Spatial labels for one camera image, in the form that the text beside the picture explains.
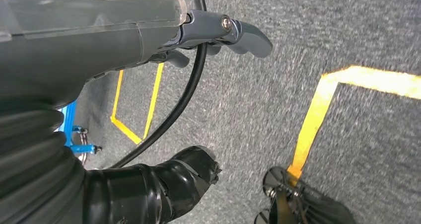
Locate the blue metal shelf rack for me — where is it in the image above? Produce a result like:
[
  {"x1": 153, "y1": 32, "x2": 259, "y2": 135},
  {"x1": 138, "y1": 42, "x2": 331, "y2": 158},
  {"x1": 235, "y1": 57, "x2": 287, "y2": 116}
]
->
[{"x1": 56, "y1": 100, "x2": 103, "y2": 154}]

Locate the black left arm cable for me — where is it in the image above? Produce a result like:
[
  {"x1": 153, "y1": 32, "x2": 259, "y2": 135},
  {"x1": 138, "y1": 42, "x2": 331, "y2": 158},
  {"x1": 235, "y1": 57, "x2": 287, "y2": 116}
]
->
[{"x1": 110, "y1": 0, "x2": 209, "y2": 169}]

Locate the yellow floor tape square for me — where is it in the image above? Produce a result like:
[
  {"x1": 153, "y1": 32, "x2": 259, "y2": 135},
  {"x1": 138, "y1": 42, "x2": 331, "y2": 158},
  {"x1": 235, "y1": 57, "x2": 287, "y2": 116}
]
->
[
  {"x1": 287, "y1": 65, "x2": 421, "y2": 184},
  {"x1": 110, "y1": 63, "x2": 164, "y2": 145}
]

